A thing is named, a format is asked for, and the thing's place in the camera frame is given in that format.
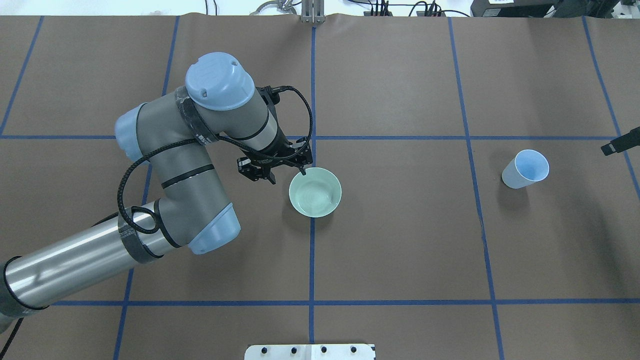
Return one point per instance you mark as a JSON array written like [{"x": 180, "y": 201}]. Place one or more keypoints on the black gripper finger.
[{"x": 622, "y": 143}]

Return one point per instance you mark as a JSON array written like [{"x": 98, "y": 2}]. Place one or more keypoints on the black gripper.
[{"x": 278, "y": 151}]

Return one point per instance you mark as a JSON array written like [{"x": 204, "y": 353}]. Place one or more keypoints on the green bowl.
[{"x": 316, "y": 193}]

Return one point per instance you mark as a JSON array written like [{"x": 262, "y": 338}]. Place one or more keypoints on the light blue plastic cup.
[{"x": 526, "y": 168}]

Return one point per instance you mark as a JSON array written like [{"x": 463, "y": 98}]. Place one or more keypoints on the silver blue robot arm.
[{"x": 171, "y": 195}]

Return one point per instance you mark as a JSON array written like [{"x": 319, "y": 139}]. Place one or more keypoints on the brown paper table mat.
[{"x": 429, "y": 255}]

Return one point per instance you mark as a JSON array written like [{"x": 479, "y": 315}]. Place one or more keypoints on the black box on bench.
[{"x": 512, "y": 8}]

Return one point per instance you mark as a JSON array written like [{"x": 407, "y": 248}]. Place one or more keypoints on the aluminium frame post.
[{"x": 312, "y": 11}]

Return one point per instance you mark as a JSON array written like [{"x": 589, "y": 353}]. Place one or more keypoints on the white camera stand base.
[{"x": 327, "y": 351}]

